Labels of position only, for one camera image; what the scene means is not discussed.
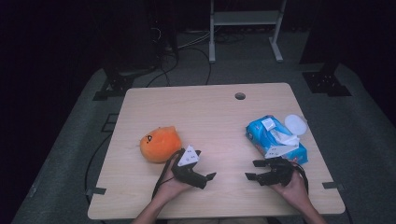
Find white floor cables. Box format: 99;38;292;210
177;30;213;50

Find white wet wipe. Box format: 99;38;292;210
269;128;301;147

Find black stand base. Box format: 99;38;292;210
302;62;353;98
92;66;157;102

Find black cable bundle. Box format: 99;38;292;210
214;31;247;45

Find white metal stand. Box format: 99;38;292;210
208;0;288;64

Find black floor tape frame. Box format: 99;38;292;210
101;113;120;133

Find blue wet wipe pack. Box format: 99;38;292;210
245;115;309;165

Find orange plush toy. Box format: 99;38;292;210
139;125;183;164

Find person's left hand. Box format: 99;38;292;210
154;158;194;203

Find white oval lid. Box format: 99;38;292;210
284;114;309;137

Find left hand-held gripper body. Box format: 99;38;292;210
170;145;209;188

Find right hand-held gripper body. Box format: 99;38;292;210
262;144;300;187

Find right hand-held gripper cable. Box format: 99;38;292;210
290;161;310;195

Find person's right hand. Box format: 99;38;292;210
270;169;310;208

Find black floor cable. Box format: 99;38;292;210
83;133;112;206
181;46;213;86
146;52;180;89

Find grey tape strip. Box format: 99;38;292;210
321;181;346;191
85;187;107;196

